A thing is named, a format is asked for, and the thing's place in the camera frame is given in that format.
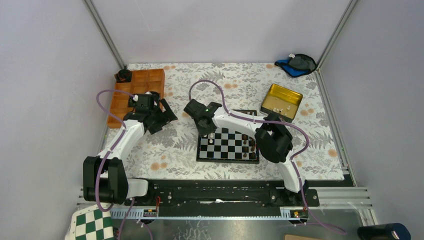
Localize gold metal tin box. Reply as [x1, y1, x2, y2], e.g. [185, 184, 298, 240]
[260, 83, 303, 123]

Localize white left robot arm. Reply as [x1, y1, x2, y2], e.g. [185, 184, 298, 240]
[82, 91, 177, 206]

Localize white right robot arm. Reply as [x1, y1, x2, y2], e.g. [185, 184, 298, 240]
[184, 99, 310, 206]

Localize black white chess board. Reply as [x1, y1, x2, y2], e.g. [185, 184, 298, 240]
[196, 127, 260, 164]

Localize dark chess pieces row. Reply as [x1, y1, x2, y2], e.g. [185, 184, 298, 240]
[241, 134, 257, 161]

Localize green white rolled chess mat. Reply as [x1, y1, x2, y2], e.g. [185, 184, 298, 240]
[64, 205, 115, 240]

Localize orange wooden divided tray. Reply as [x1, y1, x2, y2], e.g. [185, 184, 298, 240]
[109, 69, 165, 119]

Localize floral white table mat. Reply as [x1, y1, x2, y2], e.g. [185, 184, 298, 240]
[123, 63, 344, 181]

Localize dark rolled cloth corner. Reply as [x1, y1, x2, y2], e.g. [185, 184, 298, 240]
[114, 69, 133, 83]

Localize blue black cloth bundle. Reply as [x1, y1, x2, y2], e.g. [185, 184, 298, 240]
[274, 53, 317, 78]

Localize dark cylinder bottle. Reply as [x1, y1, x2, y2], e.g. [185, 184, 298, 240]
[357, 223, 412, 240]

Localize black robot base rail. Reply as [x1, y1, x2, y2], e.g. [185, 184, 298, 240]
[134, 179, 320, 218]

